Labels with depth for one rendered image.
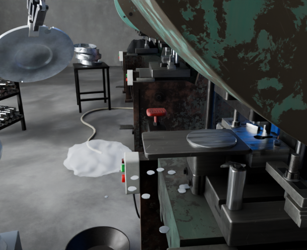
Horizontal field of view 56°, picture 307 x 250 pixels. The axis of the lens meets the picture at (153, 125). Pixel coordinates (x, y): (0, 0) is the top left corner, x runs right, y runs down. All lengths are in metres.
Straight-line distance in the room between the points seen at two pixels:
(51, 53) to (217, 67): 0.97
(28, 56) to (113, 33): 6.19
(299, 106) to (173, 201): 0.55
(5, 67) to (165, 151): 0.69
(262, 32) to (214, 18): 0.03
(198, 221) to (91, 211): 1.21
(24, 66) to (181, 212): 0.77
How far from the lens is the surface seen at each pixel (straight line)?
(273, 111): 0.23
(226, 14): 0.20
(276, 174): 0.69
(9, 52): 1.09
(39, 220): 1.84
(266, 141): 0.78
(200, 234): 0.65
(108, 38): 7.28
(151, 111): 1.03
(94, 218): 1.77
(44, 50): 1.12
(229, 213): 0.62
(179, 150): 0.68
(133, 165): 0.98
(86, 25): 7.31
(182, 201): 0.74
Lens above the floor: 1.07
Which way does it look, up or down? 20 degrees down
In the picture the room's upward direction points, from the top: straight up
